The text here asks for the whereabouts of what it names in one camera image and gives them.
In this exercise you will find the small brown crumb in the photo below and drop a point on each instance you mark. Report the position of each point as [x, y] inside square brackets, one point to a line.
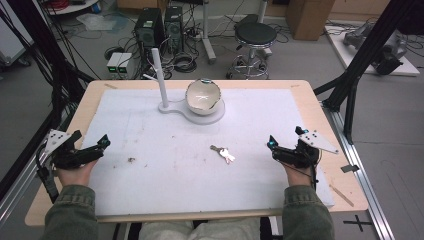
[131, 159]

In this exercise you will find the black round stool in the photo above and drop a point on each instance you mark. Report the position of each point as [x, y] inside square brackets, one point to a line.
[255, 36]

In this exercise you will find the white foam mat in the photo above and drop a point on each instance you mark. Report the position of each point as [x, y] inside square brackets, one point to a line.
[186, 180]

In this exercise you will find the black computer tower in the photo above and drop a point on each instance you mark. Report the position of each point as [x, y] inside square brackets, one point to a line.
[174, 26]
[148, 28]

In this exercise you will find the brown cardboard box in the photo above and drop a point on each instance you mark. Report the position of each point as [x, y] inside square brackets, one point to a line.
[308, 18]

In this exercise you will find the person's left hand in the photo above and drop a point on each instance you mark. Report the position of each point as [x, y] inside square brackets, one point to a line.
[75, 174]

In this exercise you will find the person's right hand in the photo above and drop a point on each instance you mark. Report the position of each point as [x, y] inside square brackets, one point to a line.
[298, 176]

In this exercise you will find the aluminium rail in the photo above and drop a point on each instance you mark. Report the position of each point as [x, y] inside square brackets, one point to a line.
[360, 173]

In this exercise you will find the thin wooden stick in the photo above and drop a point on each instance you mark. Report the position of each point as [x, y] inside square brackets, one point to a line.
[341, 195]

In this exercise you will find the person's legs light trousers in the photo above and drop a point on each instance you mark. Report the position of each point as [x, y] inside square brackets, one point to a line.
[200, 231]

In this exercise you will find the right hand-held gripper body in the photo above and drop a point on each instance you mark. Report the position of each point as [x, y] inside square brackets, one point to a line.
[300, 151]

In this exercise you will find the white board with grey machine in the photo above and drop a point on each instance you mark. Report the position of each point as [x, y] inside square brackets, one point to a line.
[383, 46]

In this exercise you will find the black metal frame strut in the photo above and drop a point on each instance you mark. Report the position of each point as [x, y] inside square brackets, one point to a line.
[43, 50]
[363, 56]

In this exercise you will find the white ceramic bowl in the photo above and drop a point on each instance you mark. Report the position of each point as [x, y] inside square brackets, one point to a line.
[202, 98]

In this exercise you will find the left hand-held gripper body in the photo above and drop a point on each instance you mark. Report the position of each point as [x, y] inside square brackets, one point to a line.
[68, 156]

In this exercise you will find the small white box green light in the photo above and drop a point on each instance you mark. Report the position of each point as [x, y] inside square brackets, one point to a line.
[125, 63]
[114, 62]

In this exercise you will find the bunch of silver keys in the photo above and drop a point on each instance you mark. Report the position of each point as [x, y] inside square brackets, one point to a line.
[224, 154]

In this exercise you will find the grey tape piece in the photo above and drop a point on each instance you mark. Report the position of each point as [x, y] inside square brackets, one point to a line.
[350, 168]

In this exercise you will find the round white table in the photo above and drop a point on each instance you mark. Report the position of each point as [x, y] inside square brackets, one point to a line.
[71, 6]

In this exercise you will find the white metal stand leg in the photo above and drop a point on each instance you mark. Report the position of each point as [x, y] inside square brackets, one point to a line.
[208, 36]

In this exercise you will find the white stand with pole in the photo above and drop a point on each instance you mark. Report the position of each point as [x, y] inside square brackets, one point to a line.
[162, 83]

